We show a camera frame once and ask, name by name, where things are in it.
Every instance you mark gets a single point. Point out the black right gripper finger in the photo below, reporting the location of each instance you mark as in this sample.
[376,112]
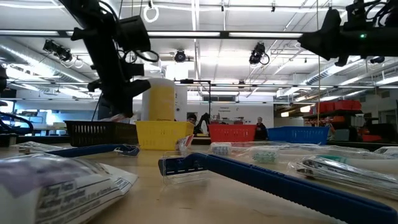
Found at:
[326,40]

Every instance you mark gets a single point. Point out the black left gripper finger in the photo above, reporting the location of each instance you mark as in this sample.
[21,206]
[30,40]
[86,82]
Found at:
[127,96]

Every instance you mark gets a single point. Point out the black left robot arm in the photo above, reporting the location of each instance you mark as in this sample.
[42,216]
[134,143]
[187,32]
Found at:
[84,12]

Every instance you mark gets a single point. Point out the black background robot arm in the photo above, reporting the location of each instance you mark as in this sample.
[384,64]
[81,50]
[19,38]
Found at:
[202,123]

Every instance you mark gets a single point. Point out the white red toiletry packet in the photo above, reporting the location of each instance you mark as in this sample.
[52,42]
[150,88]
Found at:
[119,118]

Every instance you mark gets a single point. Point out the yellow white padded pillar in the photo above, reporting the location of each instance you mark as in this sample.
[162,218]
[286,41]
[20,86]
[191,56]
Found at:
[158,99]

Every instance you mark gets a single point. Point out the black plastic basket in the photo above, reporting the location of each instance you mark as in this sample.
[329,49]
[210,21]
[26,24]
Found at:
[99,133]

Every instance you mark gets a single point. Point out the yellow plastic basket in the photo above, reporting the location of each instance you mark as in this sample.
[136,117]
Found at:
[161,135]

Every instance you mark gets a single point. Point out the red storage bins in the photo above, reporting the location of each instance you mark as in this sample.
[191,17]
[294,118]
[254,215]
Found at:
[339,106]

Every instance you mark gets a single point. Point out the person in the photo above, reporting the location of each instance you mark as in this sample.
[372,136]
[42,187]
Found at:
[260,130]
[191,119]

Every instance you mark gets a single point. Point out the dark storage shelf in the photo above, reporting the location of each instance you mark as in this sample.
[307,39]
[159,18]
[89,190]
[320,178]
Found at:
[332,114]

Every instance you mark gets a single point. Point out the clear packet red white label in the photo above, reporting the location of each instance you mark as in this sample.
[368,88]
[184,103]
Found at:
[186,143]

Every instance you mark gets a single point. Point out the blue plastic basket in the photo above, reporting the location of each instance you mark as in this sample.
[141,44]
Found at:
[298,135]

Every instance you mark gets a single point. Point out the clear plastic wrapper packet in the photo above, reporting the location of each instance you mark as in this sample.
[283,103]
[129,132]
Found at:
[34,147]
[387,151]

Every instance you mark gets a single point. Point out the red plastic basket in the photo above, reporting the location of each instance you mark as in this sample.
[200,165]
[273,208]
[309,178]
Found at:
[231,133]

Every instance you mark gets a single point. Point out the white purple toothpaste tube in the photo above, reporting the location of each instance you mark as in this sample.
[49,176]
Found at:
[62,186]

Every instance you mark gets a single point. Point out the teal white toothbrush in wrapper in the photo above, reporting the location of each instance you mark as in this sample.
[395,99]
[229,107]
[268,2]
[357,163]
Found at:
[264,155]

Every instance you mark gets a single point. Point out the silver nail clipper in wrapper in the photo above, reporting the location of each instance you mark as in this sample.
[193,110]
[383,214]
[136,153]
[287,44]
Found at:
[342,174]

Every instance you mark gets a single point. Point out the black ceiling camera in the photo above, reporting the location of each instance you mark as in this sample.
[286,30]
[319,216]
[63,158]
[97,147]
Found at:
[377,59]
[180,56]
[57,49]
[257,53]

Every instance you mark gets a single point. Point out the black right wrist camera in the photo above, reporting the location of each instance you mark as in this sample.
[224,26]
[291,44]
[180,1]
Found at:
[357,14]

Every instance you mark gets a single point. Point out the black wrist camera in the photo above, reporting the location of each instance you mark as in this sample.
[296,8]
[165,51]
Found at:
[357,14]
[133,32]

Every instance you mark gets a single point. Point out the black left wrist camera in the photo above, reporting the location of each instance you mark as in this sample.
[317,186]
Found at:
[133,32]

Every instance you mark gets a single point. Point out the black background metal frame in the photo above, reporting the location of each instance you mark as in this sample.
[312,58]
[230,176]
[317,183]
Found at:
[192,81]

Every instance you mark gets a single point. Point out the black table edge rail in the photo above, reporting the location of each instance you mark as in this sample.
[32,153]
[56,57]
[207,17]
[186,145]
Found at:
[31,139]

